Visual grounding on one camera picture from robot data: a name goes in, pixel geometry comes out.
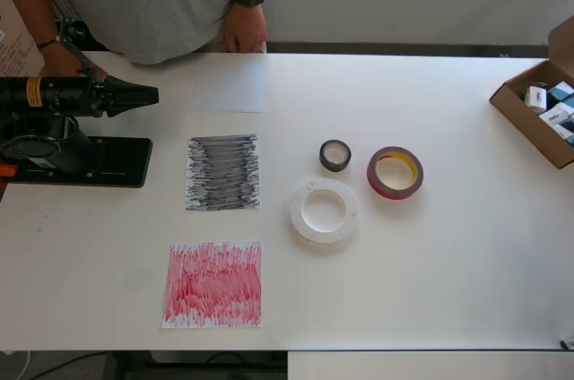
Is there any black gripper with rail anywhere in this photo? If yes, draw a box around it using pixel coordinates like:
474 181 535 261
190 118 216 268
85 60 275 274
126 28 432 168
54 75 161 119

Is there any wide white tape roll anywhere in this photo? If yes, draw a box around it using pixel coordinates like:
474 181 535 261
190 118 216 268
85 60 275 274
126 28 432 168
288 177 361 246

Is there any small black tape roll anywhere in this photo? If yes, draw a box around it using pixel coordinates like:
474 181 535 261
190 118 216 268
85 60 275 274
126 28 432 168
318 139 353 174

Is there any red 3M tape roll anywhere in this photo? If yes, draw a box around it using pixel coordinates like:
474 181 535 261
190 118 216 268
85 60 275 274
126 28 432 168
366 145 425 200

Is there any person's right hand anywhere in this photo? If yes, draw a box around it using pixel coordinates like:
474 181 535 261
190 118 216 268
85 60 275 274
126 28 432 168
39 41 109 82

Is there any person's left hand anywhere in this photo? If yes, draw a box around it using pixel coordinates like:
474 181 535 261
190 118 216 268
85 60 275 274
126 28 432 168
223 4 269 55

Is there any grey t-shirt torso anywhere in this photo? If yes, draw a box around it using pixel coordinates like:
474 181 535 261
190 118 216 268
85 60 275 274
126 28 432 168
44 0 234 66

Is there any black scribbled paper sheet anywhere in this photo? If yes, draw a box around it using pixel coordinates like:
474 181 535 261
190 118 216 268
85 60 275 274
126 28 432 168
185 132 262 213

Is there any cardboard sheet with writing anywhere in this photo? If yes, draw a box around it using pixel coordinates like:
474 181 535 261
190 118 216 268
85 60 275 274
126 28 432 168
0 0 44 81

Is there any red scribbled paper sheet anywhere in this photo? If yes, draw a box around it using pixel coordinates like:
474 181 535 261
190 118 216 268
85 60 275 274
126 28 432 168
161 240 264 331

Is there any open brown cardboard box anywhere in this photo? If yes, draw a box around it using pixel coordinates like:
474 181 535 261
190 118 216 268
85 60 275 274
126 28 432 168
488 14 574 170

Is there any white panel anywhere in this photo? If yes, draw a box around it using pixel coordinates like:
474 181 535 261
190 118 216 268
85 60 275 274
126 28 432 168
286 350 574 380

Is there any white small carton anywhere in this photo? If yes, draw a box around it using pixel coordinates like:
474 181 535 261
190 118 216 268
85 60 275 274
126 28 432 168
552 122 574 146
524 85 551 115
537 102 573 126

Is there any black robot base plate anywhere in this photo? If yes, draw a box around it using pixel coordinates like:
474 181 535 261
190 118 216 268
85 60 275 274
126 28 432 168
6 136 153 189

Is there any black floor cable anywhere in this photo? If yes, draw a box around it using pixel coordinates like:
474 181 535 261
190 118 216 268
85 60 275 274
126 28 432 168
26 351 109 379

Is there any white floor cable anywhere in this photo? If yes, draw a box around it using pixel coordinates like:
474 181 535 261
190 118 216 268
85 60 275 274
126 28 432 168
16 350 33 380

